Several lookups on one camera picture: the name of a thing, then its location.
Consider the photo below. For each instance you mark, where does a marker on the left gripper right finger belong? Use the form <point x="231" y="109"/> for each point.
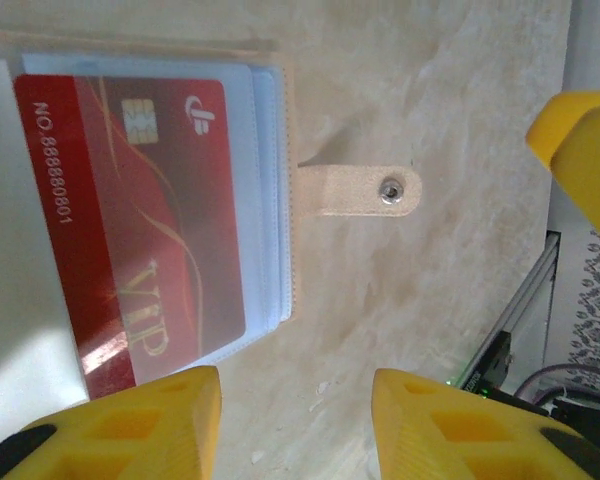
<point x="420" y="440"/>

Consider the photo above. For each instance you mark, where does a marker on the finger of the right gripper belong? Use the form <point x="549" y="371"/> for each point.
<point x="590" y="165"/>

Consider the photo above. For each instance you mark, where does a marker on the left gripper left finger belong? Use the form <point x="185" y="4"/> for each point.
<point x="180" y="440"/>

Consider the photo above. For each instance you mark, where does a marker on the red VIP credit card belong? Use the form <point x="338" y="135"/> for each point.
<point x="155" y="225"/>

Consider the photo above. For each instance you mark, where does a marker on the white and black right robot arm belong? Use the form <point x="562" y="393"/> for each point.
<point x="580" y="425"/>

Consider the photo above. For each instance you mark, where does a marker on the aluminium table side rail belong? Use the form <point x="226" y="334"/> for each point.
<point x="525" y="310"/>

